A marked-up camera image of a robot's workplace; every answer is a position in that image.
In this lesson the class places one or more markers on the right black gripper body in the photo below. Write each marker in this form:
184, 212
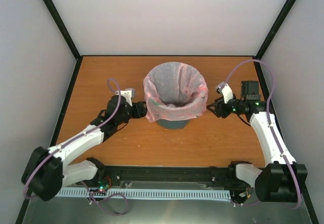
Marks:
225, 112

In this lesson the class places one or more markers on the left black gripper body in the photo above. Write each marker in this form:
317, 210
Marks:
138, 109

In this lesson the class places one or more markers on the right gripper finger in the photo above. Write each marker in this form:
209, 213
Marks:
219, 100
214, 109

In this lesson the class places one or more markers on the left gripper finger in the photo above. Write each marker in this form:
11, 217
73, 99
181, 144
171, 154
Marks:
143, 105
142, 114

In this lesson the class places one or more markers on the teal plastic trash bin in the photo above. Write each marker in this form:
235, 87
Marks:
172, 125

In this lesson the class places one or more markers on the pink plastic trash bag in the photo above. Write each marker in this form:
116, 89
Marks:
175, 91

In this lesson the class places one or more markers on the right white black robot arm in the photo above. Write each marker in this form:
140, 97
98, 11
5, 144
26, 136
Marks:
283, 178

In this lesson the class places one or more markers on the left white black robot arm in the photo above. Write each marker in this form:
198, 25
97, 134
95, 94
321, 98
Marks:
51, 169

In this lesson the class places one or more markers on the small lit circuit board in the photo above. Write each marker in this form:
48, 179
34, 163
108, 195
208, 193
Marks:
105, 184

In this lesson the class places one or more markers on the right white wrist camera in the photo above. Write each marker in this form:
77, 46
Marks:
225, 91

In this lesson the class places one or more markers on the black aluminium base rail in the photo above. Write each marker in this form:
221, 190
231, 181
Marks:
214, 177

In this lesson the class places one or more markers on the light blue cable duct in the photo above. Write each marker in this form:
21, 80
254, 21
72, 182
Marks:
155, 194

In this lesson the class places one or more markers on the right black frame post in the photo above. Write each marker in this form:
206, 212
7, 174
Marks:
275, 28

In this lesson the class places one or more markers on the black frame post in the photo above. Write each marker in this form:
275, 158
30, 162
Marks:
62, 28
275, 28

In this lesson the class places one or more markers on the left black frame post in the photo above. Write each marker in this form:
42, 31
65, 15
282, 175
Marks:
62, 28

